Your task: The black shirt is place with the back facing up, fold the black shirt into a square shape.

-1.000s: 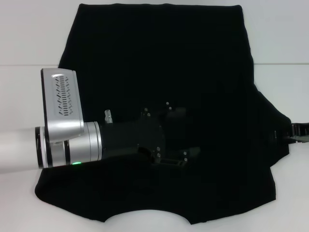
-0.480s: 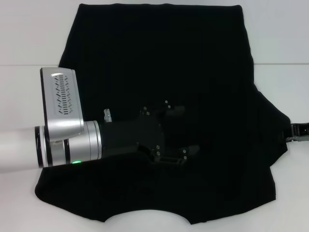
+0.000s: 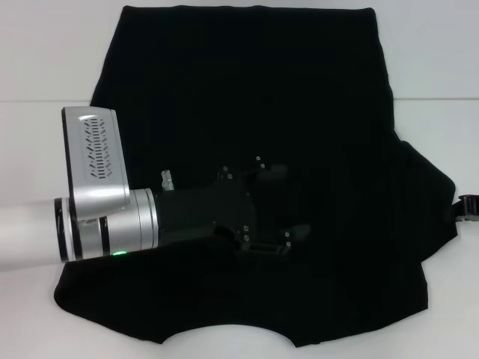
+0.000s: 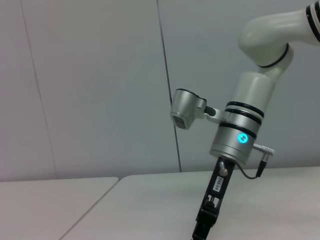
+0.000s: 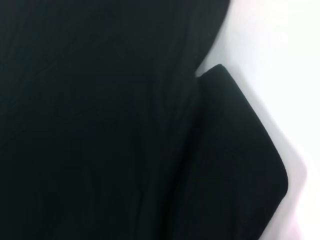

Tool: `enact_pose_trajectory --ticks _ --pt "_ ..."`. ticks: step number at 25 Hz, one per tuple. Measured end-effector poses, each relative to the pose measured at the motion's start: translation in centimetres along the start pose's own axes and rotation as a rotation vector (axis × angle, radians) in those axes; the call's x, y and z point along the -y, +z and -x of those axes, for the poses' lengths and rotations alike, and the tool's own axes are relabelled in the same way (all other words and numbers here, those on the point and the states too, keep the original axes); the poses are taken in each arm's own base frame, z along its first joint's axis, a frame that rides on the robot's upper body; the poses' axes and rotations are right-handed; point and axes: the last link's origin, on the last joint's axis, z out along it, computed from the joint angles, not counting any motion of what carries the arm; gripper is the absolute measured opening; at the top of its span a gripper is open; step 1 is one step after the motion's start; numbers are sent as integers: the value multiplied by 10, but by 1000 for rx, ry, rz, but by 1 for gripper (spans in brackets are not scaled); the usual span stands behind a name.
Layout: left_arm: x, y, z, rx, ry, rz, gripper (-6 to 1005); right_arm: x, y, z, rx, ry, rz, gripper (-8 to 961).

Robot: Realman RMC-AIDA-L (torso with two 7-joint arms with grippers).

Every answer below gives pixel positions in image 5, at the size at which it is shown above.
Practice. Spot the black shirt with FREE print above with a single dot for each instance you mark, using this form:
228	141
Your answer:
100	125

